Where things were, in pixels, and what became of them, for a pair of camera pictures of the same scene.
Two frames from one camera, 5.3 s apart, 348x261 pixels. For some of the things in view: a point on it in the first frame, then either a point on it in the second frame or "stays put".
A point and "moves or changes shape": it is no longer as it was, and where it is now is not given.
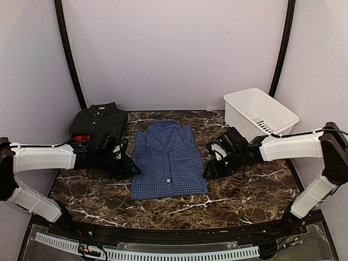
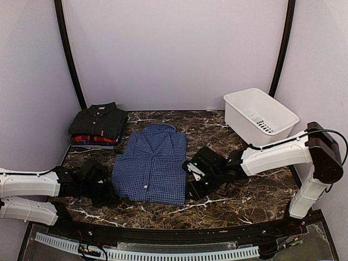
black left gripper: [125, 171] -> [109, 198]
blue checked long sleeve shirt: [167, 163] moves or changes shape
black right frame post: [288, 28] stays put
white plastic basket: [254, 113] stays put
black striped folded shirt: [98, 119] stays put
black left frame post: [60, 15] stays put
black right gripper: [215, 172] -> [197, 192]
